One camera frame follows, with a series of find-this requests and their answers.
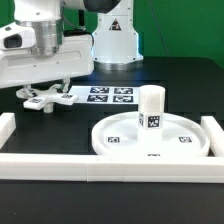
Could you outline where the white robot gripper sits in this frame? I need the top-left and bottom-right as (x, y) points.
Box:
(0, 35), (94, 97)

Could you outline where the white cross-shaped table base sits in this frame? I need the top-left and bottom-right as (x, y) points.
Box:
(16, 84), (78, 113)

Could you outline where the white round table top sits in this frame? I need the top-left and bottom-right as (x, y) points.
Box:
(92, 112), (210, 158)

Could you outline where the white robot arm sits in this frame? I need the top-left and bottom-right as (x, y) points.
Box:
(0, 0), (143, 92)

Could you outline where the white sheet with markers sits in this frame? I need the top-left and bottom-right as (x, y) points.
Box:
(69, 86), (139, 105)

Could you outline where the white left fence rail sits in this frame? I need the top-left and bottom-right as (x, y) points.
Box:
(0, 113), (16, 149)

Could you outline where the white fence rail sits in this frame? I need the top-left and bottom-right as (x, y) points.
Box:
(0, 113), (16, 149)
(201, 116), (224, 157)
(0, 153), (224, 183)

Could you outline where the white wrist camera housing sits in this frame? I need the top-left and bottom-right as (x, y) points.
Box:
(0, 22), (36, 51)

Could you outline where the black cable bundle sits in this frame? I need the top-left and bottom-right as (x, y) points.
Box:
(61, 9), (93, 38)

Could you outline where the white front fence rail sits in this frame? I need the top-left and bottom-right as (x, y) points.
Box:
(0, 153), (224, 183)

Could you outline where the white right fence rail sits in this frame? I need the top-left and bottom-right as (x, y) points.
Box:
(201, 116), (224, 157)

